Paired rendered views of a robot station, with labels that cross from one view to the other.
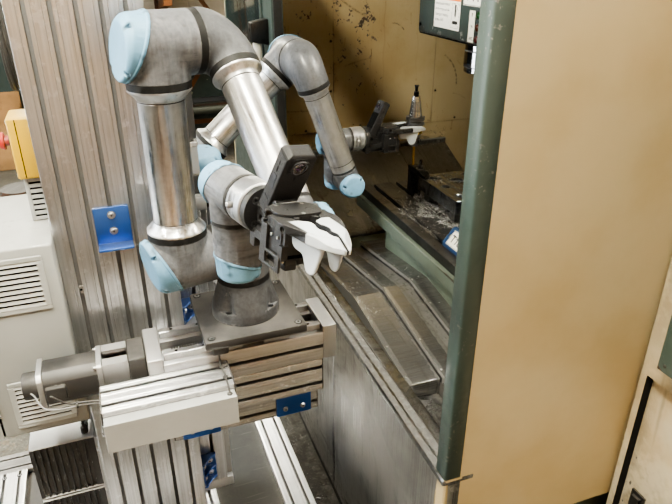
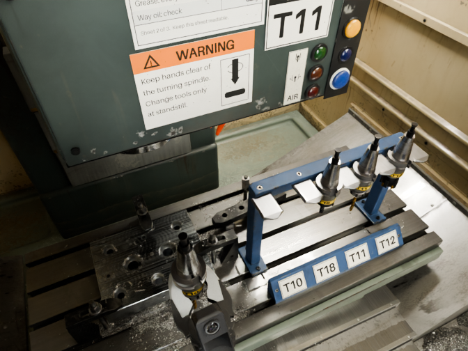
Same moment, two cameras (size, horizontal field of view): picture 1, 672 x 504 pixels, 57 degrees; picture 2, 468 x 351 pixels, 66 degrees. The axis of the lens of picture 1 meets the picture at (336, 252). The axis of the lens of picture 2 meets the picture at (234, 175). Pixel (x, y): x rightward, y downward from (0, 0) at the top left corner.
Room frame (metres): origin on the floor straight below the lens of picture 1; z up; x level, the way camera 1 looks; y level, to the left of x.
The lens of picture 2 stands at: (1.99, 0.07, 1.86)
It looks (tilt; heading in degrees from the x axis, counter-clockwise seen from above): 46 degrees down; 265
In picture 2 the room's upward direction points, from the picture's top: straight up
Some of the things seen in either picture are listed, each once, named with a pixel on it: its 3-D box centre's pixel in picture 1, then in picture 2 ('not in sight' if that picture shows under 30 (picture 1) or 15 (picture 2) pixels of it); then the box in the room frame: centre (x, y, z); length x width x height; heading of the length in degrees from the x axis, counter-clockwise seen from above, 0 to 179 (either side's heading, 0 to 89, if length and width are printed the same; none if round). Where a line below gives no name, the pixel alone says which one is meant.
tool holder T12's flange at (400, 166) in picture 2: not in sight; (398, 159); (1.51, -0.57, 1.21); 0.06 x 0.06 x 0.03
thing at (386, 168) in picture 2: not in sight; (381, 165); (1.56, -0.55, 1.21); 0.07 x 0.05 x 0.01; 110
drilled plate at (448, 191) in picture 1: (463, 190); (151, 260); (2.18, -0.47, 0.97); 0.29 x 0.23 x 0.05; 20
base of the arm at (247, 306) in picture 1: (244, 289); not in sight; (1.22, 0.21, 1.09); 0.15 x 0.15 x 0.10
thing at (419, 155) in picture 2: not in sight; (414, 153); (1.46, -0.59, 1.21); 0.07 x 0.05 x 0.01; 110
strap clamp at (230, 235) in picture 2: not in sight; (214, 247); (2.00, -0.50, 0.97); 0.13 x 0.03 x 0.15; 20
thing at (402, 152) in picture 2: not in sight; (404, 145); (1.51, -0.57, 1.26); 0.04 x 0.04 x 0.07
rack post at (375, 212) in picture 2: not in sight; (382, 181); (1.48, -0.64, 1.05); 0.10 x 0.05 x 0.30; 110
